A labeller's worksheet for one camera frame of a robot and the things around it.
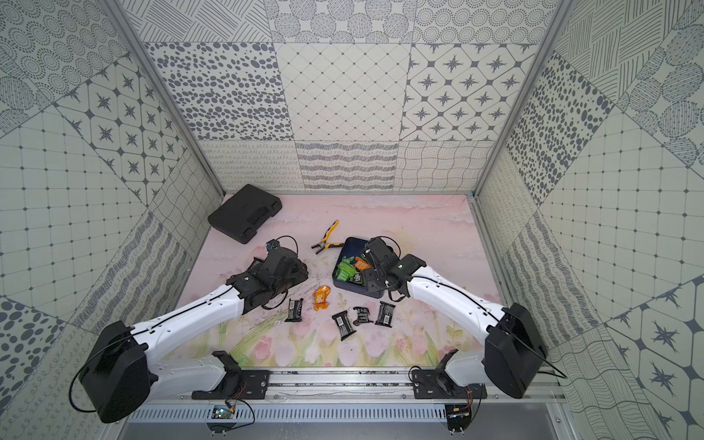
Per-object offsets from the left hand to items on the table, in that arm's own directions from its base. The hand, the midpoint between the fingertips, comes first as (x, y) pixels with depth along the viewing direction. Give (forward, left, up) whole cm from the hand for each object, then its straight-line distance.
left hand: (304, 263), depth 84 cm
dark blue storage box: (+14, -14, -11) cm, 23 cm away
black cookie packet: (-15, -13, -13) cm, 23 cm away
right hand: (-4, -23, -3) cm, 24 cm away
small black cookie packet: (-11, -19, -13) cm, 25 cm away
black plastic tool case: (+27, +31, -8) cm, 42 cm away
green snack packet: (+3, -12, -9) cm, 16 cm away
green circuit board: (-37, +19, -15) cm, 44 cm away
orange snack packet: (-4, -4, -13) cm, 14 cm away
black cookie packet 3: (-11, -26, -13) cm, 31 cm away
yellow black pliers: (+16, -3, -13) cm, 21 cm away
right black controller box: (-36, -45, -17) cm, 60 cm away
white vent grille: (-37, -1, -14) cm, 39 cm away
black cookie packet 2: (-11, +3, -12) cm, 17 cm away
